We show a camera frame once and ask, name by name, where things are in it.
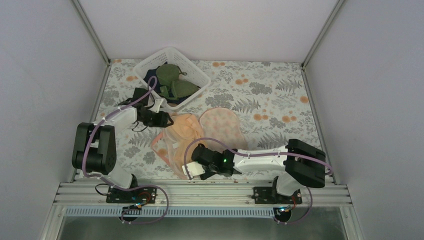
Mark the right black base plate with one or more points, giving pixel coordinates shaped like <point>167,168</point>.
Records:
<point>266,195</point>

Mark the aluminium rail frame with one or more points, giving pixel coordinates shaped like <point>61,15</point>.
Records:
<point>218,193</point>

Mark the green bra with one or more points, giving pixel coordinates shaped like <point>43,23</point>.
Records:
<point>171,86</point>

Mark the white slotted cable duct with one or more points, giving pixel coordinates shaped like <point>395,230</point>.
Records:
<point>172,212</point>

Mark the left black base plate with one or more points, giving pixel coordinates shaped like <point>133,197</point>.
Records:
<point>139,196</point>

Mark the peach orange bra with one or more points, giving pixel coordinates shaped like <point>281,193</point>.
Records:
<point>185,129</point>

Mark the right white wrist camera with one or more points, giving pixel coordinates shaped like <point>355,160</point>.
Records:
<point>193,169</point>

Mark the dark navy garment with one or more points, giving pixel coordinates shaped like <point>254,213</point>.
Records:
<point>150,77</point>

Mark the peach floral mesh laundry bag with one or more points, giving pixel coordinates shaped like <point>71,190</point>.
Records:
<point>218,123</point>

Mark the white plastic basket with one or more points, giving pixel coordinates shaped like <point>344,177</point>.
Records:
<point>171,55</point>

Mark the floral patterned table mat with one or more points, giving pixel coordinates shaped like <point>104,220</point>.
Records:
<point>269,99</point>

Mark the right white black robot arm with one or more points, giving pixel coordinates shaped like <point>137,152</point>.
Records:
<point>297,163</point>

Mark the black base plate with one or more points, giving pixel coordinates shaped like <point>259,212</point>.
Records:
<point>266,195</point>
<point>139,196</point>

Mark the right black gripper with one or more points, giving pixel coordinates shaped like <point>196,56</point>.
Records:
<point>204,177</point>

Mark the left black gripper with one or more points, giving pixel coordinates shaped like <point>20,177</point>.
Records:
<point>162,121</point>

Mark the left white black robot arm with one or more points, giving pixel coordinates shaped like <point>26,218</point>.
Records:
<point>95,147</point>

